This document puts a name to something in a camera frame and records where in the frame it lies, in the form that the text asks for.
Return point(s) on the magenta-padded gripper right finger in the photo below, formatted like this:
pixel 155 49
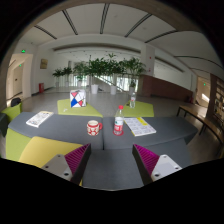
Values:
pixel 164 166

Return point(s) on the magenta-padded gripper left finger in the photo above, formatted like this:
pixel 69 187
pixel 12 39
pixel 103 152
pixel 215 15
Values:
pixel 59 165

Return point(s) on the red-capped clear water bottle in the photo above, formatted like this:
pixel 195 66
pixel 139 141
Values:
pixel 118 123

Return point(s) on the yellow chair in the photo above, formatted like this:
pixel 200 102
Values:
pixel 43 150

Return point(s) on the printed sheet with yellow patches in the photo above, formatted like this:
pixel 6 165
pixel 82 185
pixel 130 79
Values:
pixel 140 126

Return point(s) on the green chair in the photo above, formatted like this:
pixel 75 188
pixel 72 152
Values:
pixel 15 143
pixel 12 112

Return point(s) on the red and white mug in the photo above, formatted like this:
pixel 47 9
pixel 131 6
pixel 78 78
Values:
pixel 92 128

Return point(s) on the white printed booklet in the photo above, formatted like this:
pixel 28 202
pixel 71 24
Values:
pixel 39 119

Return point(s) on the green table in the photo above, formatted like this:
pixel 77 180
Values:
pixel 141 110
pixel 78 110

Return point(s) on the long wooden bench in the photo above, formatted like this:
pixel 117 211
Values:
pixel 196 115

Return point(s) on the white cube with coloured triangles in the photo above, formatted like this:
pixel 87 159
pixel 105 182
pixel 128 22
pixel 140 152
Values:
pixel 77 98

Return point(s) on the small clear plastic bottle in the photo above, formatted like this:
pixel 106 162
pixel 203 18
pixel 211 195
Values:
pixel 132 100

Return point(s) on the black chair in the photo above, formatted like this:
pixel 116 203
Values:
pixel 15 101

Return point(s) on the red fire extinguisher box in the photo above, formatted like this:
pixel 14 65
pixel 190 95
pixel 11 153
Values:
pixel 41 88

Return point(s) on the wooden shelf unit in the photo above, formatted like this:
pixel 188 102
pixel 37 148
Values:
pixel 216 100

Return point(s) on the group of potted plants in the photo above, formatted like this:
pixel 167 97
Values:
pixel 100 68

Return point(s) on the green exit sign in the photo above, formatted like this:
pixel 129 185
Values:
pixel 23 51

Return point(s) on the brown framed wall picture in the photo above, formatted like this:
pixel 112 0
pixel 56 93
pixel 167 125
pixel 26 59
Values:
pixel 44 63

